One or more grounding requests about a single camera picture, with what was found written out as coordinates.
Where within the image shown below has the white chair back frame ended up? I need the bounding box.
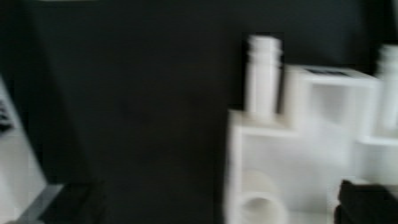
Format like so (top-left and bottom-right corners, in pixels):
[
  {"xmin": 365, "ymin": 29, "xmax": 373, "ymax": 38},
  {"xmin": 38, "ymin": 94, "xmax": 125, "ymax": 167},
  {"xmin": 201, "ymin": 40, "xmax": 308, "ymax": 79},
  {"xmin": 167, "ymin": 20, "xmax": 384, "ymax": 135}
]
[{"xmin": 0, "ymin": 78, "xmax": 46, "ymax": 224}]

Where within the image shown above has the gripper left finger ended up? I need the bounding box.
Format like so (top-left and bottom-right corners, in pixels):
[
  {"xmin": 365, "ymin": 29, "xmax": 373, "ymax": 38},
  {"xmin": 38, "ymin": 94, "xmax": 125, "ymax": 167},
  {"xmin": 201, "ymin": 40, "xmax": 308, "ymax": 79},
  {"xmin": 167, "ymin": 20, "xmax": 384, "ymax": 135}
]
[{"xmin": 13, "ymin": 181, "xmax": 109, "ymax": 224}]

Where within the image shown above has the white chair seat part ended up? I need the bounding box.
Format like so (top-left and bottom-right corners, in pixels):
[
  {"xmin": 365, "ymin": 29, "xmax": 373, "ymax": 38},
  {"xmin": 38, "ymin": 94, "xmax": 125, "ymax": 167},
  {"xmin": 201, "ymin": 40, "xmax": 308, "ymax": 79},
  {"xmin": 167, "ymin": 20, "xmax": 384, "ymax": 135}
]
[{"xmin": 224, "ymin": 35, "xmax": 398, "ymax": 224}]

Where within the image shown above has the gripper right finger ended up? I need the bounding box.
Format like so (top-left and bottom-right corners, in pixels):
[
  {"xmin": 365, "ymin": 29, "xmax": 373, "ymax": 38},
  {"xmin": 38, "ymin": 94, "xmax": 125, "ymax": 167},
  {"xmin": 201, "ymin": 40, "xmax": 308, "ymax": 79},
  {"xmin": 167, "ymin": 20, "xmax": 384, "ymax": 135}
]
[{"xmin": 334, "ymin": 180, "xmax": 398, "ymax": 224}]

